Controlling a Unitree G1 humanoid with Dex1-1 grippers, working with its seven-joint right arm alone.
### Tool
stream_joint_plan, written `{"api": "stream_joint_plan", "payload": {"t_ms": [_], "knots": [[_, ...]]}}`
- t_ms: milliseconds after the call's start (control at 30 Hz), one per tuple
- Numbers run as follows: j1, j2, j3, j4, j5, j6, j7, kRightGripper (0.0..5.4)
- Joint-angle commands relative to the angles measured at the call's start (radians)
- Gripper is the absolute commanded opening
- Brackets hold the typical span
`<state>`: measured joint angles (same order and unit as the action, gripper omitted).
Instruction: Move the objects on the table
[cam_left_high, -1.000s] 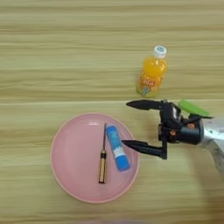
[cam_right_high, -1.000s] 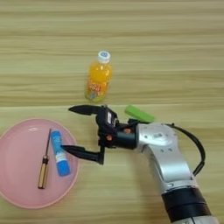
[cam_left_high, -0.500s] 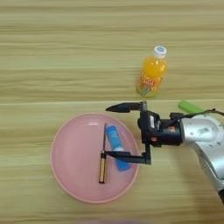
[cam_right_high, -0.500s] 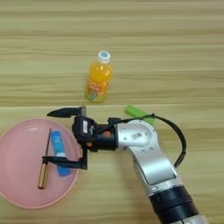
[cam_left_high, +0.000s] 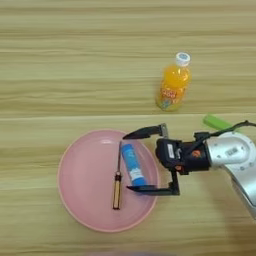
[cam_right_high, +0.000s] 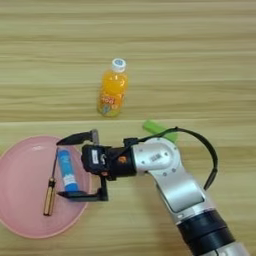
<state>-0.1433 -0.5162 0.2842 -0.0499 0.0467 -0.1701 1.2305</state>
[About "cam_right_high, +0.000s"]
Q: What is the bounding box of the small black box white label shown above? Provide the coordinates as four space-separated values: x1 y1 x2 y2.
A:
81 143 112 176

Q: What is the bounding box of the green flat stick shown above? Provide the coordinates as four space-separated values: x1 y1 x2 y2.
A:
142 119 180 144

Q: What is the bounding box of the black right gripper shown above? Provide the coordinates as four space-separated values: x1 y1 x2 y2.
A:
56 128 138 203

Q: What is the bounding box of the round pink plate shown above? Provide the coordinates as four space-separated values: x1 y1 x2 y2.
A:
0 134 93 240

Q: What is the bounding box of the blue glue stick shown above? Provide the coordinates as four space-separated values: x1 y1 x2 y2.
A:
56 149 80 193

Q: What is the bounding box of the orange juice bottle white cap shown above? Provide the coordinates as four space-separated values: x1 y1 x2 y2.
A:
96 57 129 118

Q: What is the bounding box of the screwdriver with amber striped handle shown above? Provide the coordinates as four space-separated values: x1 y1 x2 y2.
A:
42 148 61 217

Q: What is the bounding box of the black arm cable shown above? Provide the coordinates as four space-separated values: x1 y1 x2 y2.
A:
123 126 220 191

